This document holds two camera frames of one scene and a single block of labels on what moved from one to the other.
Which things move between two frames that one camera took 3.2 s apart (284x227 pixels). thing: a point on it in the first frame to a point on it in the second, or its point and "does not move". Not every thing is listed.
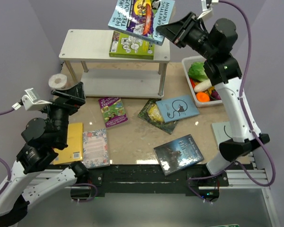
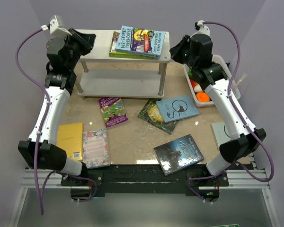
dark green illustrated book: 151,113 does not move
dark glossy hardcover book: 178,155 does not move
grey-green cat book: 222,131 does not move
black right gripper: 177,32 to 175,51
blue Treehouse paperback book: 140,18 to 140,41
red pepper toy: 192,82 does not move
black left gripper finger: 77,91 to 87,40
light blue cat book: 177,109 does not move
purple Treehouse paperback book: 113,111 does not move
